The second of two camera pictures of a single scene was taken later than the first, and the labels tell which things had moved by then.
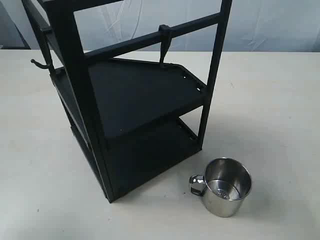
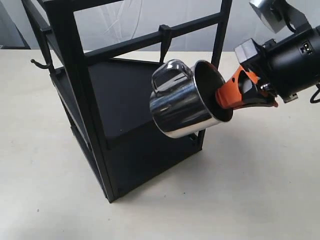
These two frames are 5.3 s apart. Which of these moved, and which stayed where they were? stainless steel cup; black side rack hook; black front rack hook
Moved: stainless steel cup
Stayed: black front rack hook; black side rack hook
